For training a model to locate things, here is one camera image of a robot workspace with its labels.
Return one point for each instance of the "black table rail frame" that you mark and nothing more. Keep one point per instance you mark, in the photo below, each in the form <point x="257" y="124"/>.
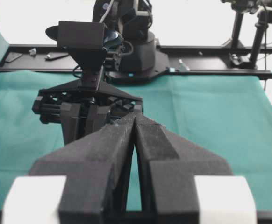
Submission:
<point x="175" y="60"/>

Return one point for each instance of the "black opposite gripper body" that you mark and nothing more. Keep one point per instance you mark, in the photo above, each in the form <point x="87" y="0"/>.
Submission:
<point x="48" y="102"/>

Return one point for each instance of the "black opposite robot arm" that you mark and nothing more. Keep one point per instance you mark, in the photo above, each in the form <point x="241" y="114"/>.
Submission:
<point x="128" y="45"/>

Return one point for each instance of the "black rear stand pole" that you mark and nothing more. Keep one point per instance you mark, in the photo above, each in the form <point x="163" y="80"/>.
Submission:
<point x="239" y="6"/>

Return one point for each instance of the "green table cloth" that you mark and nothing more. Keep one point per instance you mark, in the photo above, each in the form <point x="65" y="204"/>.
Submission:
<point x="230" y="116"/>

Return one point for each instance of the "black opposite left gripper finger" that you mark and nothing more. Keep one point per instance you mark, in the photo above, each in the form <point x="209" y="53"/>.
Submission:
<point x="69" y="116"/>
<point x="97" y="117"/>

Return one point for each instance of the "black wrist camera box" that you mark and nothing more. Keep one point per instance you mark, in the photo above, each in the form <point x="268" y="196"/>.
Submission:
<point x="80" y="35"/>

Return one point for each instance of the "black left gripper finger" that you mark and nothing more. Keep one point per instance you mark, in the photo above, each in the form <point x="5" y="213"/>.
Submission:
<point x="97" y="170"/>
<point x="167" y="166"/>

